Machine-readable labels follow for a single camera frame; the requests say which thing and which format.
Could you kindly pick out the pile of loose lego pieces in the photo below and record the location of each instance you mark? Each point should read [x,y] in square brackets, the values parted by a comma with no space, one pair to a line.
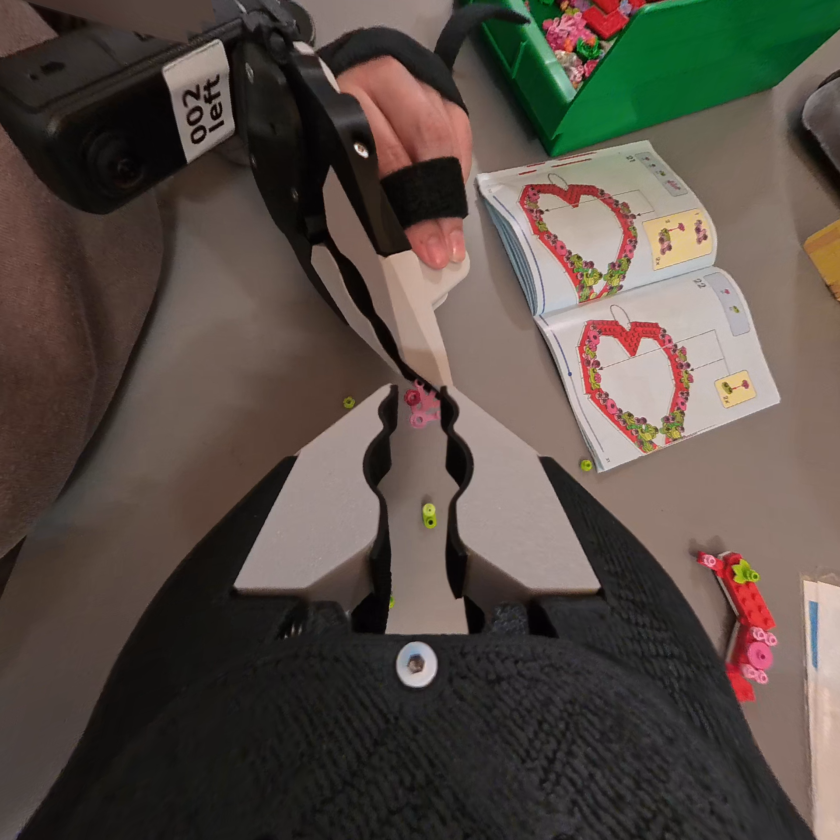
[584,33]

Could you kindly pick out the pink lego flower stem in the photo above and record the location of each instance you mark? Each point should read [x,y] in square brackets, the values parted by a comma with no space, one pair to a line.
[423,417]

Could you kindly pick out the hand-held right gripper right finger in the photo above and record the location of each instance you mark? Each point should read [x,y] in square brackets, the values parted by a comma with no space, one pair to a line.
[525,525]

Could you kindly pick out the person's left hand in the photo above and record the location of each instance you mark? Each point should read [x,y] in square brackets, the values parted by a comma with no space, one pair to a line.
[420,124]

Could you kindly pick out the red lego heart segment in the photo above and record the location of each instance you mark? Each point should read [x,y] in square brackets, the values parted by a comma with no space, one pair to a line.
[748,604]

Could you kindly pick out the green plastic bin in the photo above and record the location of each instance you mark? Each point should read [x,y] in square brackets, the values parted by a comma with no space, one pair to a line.
[689,72]

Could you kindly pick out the grey padded object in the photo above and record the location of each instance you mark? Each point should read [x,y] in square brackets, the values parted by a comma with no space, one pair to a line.
[823,121]

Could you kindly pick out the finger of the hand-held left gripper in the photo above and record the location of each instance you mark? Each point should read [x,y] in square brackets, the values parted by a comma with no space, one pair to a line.
[413,308]
[331,275]

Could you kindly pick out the person's brown clothing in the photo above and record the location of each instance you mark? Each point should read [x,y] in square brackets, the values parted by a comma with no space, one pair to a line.
[52,328]

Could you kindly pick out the lego instruction booklet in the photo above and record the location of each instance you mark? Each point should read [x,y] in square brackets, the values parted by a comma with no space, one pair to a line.
[656,394]

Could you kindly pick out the yellow lego set box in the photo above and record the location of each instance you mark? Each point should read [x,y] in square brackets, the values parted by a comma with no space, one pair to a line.
[825,262]

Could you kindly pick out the white printed sheet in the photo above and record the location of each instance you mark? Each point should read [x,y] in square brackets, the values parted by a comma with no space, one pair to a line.
[825,722]

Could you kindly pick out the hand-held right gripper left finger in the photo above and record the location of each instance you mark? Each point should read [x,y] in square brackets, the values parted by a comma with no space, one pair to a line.
[308,518]

